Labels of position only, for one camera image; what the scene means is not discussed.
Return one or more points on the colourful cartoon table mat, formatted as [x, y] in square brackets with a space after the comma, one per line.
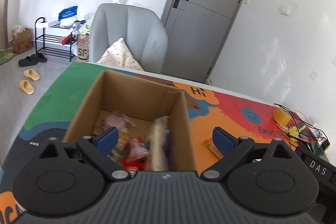
[157, 197]

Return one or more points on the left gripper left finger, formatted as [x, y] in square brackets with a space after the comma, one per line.
[84, 160]

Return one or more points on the yellow slipper far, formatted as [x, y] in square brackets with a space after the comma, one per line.
[31, 74]

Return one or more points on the yellow plastic toy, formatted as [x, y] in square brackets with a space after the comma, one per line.
[295, 132]

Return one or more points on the dotted cream cushion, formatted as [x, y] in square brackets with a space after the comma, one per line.
[119, 55]

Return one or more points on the pink snack packet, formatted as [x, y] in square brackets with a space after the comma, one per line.
[120, 121]

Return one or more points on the orange biscuit packet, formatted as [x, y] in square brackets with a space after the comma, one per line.
[210, 146]

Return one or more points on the yellow tape roll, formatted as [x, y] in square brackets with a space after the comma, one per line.
[282, 117]

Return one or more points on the black slipper pair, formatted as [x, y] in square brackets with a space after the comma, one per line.
[32, 60]

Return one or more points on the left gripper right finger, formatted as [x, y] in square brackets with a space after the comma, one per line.
[245, 158]

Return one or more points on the yellow slipper near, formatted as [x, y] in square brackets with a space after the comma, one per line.
[26, 87]

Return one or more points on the grey room door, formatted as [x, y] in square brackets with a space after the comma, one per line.
[197, 30]

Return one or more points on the white wall switch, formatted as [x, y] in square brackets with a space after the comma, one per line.
[285, 9]

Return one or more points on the black charger plug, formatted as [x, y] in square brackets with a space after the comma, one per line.
[325, 144]

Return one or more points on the cream sandwich cake packet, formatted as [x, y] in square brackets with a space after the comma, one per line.
[157, 145]

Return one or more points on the SF paper bag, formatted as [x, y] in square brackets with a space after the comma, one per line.
[83, 48]

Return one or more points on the black wire rack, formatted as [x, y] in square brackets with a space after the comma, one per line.
[311, 137]

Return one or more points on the blue plastic bag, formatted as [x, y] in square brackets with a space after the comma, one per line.
[67, 13]

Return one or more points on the black metal shoe rack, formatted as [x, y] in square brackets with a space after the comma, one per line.
[52, 39]

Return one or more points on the finger of the right gripper das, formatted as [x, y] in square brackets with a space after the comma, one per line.
[323, 170]

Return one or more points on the grey upholstered armchair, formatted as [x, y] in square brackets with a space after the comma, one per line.
[141, 29]

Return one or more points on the yellow slipper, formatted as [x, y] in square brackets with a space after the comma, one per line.
[31, 74]
[26, 87]

